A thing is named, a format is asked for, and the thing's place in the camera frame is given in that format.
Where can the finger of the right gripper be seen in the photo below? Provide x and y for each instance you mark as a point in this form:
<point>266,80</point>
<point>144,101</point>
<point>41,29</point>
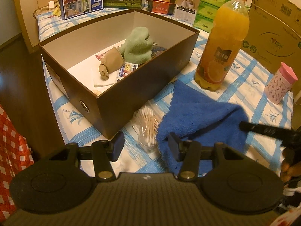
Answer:
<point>289,138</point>

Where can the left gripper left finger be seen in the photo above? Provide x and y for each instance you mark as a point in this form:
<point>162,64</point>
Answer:
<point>103,150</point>

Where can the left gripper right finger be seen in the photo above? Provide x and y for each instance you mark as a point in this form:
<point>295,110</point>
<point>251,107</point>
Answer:
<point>179,148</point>

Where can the blue terry towel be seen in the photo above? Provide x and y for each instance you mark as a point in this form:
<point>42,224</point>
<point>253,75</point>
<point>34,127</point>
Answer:
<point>195,116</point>

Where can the bag of cotton swabs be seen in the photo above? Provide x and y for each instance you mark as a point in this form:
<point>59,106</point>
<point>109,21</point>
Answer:
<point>146,122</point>

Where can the pink patterned cup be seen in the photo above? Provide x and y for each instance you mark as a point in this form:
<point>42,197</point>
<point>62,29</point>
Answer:
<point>280,83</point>

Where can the brown cardboard shoe box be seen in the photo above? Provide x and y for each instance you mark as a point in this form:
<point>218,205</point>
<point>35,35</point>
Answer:
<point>113,108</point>

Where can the white paper in box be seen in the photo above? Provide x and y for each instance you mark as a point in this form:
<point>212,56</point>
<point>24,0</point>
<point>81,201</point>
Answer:
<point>86,72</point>

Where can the red white checked cloth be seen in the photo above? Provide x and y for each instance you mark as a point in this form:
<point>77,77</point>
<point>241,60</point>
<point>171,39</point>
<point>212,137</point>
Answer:
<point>15,157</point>

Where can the colourful small packets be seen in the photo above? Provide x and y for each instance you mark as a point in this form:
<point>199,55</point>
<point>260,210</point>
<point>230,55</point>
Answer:
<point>126,69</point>

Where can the large brown cardboard box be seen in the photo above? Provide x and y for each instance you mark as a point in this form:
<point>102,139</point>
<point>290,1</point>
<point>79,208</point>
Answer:
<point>274,34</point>

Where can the blue knitted cloth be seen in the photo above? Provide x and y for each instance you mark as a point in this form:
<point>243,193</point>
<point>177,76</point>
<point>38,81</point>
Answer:
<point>156,50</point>

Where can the green plush toy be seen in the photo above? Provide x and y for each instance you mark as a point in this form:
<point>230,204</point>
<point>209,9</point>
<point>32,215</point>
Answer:
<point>137,46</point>

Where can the orange juice bottle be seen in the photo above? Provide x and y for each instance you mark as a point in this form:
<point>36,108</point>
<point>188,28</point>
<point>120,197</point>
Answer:
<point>216,60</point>

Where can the white product box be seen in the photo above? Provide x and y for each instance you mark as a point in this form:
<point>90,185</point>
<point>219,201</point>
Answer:
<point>186,10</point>

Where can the lower red snack box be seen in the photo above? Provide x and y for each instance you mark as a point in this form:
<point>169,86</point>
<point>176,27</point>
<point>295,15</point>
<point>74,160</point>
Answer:
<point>160,7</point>

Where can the green tissue pack stack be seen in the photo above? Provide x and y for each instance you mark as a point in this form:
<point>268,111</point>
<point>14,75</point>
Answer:
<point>211,9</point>

